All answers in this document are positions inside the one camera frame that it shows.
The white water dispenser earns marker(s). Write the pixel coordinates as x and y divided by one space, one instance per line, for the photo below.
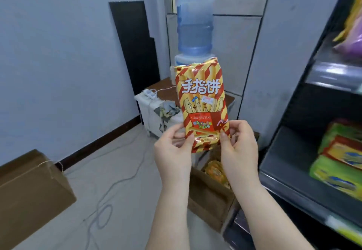
183 60

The person's right forearm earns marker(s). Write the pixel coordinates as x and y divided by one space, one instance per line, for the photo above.
268 218

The purple snack packet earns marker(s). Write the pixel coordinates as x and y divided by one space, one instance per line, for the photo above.
352 42

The white cabinet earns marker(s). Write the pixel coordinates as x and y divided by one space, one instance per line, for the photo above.
154 115

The black shelf unit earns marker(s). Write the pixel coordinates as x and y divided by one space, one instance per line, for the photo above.
308 133

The person's right hand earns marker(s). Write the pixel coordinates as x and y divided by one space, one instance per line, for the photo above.
240 156

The person's left forearm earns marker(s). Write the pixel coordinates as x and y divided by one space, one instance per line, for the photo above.
169 216

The green yellow snack packet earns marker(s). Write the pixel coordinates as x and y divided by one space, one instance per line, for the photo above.
335 176
338 132

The closed brown cardboard box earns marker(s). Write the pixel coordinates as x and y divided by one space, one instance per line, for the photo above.
31 199

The orange snack packet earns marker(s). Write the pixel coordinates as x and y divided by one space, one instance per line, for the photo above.
216 172

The blue water bottle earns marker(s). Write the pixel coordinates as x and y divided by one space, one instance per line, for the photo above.
194 23

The person's left thumb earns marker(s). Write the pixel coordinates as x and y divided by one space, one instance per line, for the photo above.
190 142

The black board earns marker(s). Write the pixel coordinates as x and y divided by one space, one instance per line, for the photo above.
133 49

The white power strip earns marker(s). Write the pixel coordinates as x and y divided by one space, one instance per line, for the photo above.
150 93

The red yellow flat snack packet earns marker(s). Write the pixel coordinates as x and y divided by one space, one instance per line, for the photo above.
343 152

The red yellow striped snack packet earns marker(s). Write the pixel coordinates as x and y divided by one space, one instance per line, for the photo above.
202 100

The open brown cardboard box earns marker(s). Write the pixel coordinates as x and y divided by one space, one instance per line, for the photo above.
210 199

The person's right thumb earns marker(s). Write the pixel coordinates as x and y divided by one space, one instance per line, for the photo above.
224 141

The person's left hand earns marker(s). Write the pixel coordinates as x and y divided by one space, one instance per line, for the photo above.
172 156

